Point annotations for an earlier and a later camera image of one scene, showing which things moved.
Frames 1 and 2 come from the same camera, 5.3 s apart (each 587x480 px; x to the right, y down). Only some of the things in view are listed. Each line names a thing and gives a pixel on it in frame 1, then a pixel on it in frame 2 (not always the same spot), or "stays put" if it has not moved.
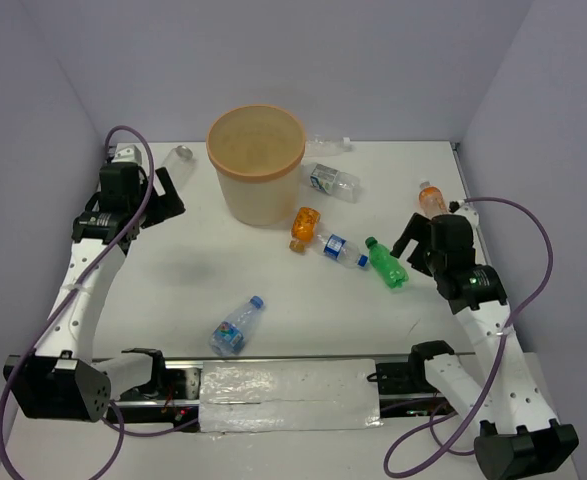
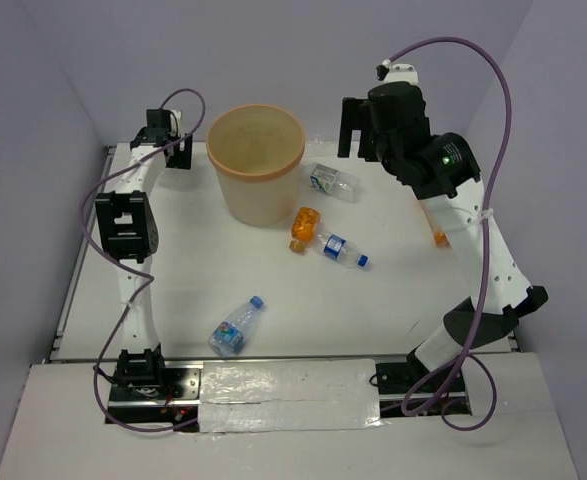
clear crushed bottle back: (328, 146) stays put
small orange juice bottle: (303, 226) stays put
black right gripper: (418, 228) to (354, 115)
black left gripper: (168, 205) to (184, 158)
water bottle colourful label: (227, 338) stays put
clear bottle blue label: (341, 249) stays put
